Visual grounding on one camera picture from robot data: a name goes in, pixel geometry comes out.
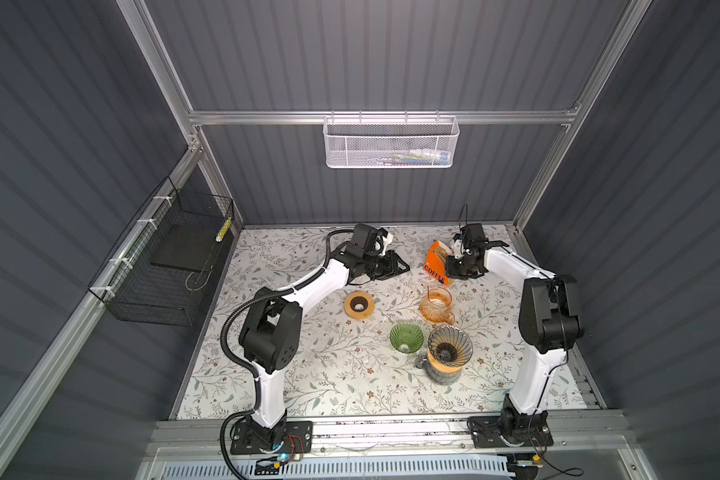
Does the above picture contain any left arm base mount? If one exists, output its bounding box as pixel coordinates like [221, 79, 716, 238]
[229, 418, 314, 455]

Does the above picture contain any black corrugated cable hose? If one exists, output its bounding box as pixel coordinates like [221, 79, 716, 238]
[218, 228, 355, 480]

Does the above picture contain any black wire basket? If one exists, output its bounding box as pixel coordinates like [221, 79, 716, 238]
[89, 178, 235, 327]

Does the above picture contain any wooden dripper ring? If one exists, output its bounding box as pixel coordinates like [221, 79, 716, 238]
[343, 290, 376, 320]
[425, 350, 466, 374]

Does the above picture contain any grey glass dripper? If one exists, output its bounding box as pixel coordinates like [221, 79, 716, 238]
[427, 325, 473, 368]

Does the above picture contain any grey glass carafe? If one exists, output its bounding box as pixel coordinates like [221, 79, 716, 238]
[414, 355, 462, 385]

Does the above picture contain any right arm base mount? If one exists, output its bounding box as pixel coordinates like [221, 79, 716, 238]
[467, 412, 554, 449]

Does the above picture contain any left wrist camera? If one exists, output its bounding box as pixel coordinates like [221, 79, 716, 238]
[376, 228, 394, 256]

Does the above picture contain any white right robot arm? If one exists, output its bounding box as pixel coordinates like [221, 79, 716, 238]
[445, 223, 583, 444]

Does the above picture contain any floral table mat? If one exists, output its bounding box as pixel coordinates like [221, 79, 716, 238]
[176, 225, 525, 420]

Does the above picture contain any white ribbed front panel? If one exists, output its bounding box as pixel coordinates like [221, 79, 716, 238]
[158, 454, 511, 480]

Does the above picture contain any white wire mesh basket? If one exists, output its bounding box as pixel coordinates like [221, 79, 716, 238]
[322, 114, 460, 169]

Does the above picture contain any orange coffee filter box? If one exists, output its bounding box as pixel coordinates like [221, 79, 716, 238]
[424, 240, 453, 287]

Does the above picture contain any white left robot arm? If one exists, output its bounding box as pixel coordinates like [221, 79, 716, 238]
[220, 223, 410, 431]

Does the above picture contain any orange glass carafe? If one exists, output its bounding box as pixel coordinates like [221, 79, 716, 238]
[419, 286, 456, 325]

